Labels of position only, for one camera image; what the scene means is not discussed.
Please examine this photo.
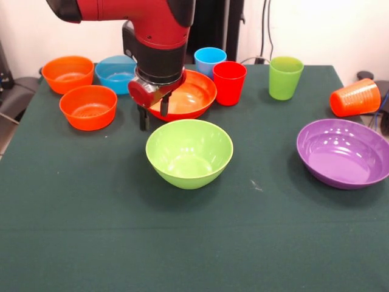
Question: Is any dark equipment rack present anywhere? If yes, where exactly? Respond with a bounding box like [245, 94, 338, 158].
[0, 39, 13, 91]

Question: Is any grey chair base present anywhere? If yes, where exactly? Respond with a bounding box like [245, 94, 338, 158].
[0, 75, 40, 125]

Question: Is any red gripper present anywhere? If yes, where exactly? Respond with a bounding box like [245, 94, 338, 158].
[127, 69, 187, 132]

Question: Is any black hanging cable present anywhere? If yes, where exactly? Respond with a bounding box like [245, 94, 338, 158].
[260, 0, 276, 64]

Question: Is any wide orange bowl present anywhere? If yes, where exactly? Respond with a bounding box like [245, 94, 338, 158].
[147, 69, 218, 120]

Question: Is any small orange bowl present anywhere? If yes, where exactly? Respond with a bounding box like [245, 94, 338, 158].
[58, 85, 118, 132]
[41, 55, 95, 95]

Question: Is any purple bowl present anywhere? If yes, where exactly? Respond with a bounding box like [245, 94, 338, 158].
[296, 118, 389, 190]

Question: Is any blue bowl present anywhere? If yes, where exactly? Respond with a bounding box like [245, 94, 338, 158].
[94, 55, 138, 96]

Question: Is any blue cup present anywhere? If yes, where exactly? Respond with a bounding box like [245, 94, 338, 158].
[193, 47, 228, 80]

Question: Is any orange cup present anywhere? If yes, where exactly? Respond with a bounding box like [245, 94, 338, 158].
[329, 77, 382, 118]

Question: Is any dark green tablecloth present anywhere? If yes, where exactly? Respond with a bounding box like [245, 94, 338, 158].
[0, 63, 389, 292]

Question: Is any green cup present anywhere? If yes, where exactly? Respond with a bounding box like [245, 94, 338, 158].
[269, 56, 305, 101]

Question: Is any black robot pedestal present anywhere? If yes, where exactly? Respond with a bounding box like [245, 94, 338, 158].
[185, 0, 246, 65]

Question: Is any red cup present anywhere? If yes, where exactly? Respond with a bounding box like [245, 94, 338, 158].
[212, 61, 248, 107]

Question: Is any green bowl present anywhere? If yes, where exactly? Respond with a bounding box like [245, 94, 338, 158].
[145, 119, 234, 190]

